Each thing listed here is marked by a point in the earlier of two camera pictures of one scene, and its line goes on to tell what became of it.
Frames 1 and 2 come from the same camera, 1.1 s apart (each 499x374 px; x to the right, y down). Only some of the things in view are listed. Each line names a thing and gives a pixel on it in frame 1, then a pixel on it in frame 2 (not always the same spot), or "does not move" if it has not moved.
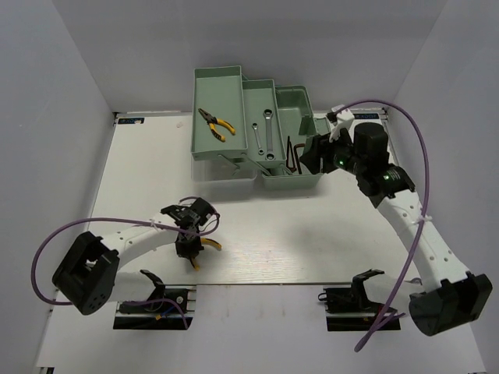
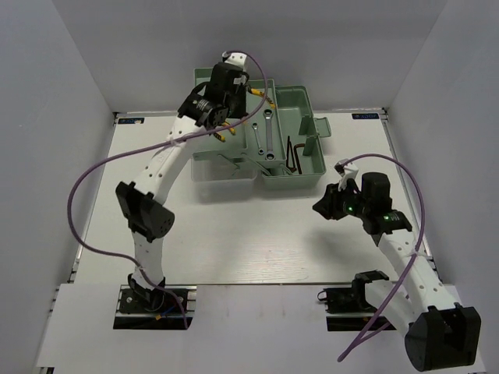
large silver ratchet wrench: [268, 114] does not move
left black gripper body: [185, 247] to [236, 102]
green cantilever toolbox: [252, 130] does not move
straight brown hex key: [288, 152] does not move
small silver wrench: [255, 127] does not move
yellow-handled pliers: [205, 241] to [268, 99]
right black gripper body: [337, 154] to [341, 203]
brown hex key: [292, 169] does not move
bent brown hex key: [298, 145] does not move
